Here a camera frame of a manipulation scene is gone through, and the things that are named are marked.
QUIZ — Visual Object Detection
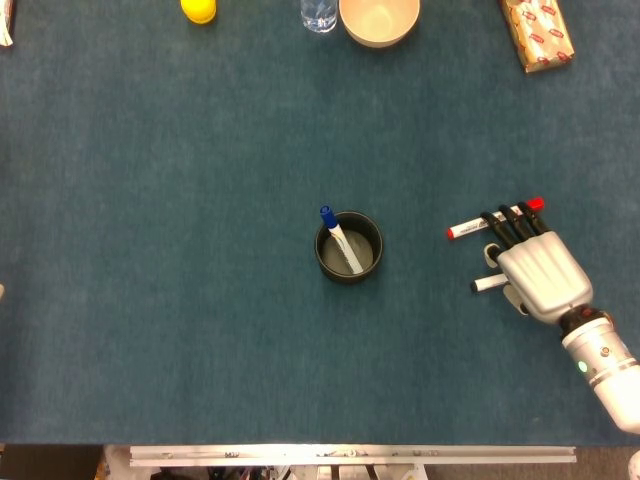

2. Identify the blue felt table cover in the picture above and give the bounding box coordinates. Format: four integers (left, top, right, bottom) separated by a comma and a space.
0, 0, 640, 446

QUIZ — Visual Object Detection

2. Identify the white printed package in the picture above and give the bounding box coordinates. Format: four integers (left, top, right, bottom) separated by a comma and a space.
0, 0, 16, 48

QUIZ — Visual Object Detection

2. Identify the clear glass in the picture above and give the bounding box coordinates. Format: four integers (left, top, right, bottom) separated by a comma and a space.
300, 0, 339, 34

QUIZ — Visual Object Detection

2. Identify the black round pen holder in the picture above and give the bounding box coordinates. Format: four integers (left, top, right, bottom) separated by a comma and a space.
314, 210, 385, 285

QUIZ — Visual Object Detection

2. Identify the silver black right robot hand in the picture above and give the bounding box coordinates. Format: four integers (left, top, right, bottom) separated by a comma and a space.
479, 201, 595, 322

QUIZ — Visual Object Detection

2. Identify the yellow round plastic object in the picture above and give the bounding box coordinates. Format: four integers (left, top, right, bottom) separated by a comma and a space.
180, 0, 218, 25

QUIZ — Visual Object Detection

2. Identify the gold red printed snack pack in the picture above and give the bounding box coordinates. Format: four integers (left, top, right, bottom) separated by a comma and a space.
498, 0, 576, 75

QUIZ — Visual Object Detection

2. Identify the beige bowl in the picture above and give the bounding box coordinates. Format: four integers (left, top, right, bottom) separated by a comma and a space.
338, 0, 422, 50

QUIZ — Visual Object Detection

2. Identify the red cap whiteboard marker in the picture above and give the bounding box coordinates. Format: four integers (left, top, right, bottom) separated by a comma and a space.
447, 197, 546, 241

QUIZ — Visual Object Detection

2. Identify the aluminium profile rail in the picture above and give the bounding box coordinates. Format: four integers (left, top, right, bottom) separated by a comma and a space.
128, 444, 577, 469

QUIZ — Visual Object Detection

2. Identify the blue cap whiteboard marker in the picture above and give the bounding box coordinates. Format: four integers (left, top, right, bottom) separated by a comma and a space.
319, 204, 365, 275

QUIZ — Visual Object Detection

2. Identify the black cap whiteboard marker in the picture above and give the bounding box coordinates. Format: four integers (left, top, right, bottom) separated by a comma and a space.
469, 273, 508, 294

